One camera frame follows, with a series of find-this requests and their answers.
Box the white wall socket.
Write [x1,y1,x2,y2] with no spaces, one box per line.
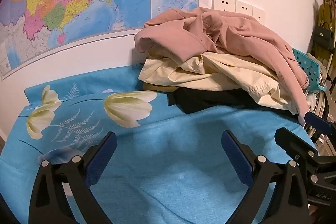
[252,7,266,22]
[235,0,254,16]
[212,0,236,12]

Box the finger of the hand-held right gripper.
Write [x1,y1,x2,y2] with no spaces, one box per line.
[304,112,336,135]
[274,127,319,161]

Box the black garment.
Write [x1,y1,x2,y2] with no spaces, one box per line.
[167,86,300,116]

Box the yellow-green hanging bag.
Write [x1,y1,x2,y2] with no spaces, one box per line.
[316,0,336,68]

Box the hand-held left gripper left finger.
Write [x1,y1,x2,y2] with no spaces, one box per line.
[28,132,117,224]

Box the blue floral bedsheet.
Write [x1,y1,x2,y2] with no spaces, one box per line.
[0,65,318,224]

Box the pink garment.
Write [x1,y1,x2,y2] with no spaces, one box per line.
[134,7,310,115]

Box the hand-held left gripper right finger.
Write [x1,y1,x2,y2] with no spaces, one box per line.
[221,130,309,224]

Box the olive garment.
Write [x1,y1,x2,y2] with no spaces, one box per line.
[143,82,179,94]

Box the blue perforated plastic basket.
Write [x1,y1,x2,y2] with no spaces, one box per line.
[292,48,327,92]

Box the black handbag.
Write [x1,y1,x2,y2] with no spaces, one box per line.
[314,22,335,51]

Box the cream garment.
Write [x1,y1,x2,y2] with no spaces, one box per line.
[138,52,297,111]

